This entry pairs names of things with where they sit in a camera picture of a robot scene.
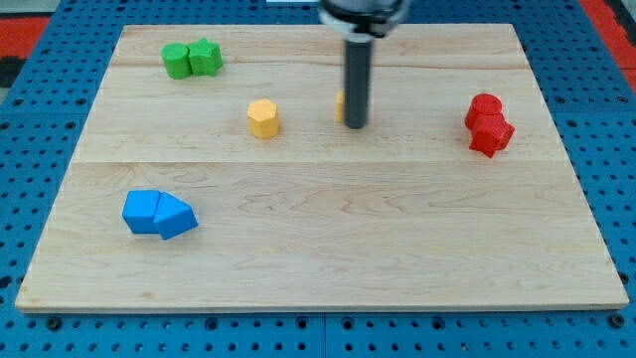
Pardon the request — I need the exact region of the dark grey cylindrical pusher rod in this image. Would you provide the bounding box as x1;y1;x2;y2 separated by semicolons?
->
344;41;373;129

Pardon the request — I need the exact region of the yellow heart block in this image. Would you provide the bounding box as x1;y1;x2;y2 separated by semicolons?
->
334;89;345;122

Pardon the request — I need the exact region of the green star block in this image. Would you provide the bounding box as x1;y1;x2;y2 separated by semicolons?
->
187;38;223;77

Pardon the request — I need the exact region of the red star block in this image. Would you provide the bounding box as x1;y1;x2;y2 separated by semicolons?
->
469;113;515;158

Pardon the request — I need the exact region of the yellow hexagon block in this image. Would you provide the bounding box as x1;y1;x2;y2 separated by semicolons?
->
246;98;279;139

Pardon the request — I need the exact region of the red cylinder block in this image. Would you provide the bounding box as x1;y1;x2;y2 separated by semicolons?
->
464;92;503;129

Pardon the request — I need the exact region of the green cylinder block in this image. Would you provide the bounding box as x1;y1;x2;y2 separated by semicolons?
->
161;43;193;80

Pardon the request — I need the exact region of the wooden board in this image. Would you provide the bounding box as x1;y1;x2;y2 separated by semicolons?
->
16;24;628;313

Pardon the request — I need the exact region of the blue triangular prism block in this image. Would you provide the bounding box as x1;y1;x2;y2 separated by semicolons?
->
153;192;199;240

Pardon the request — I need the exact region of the blue cube block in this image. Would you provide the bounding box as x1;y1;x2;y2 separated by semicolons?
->
122;190;161;235

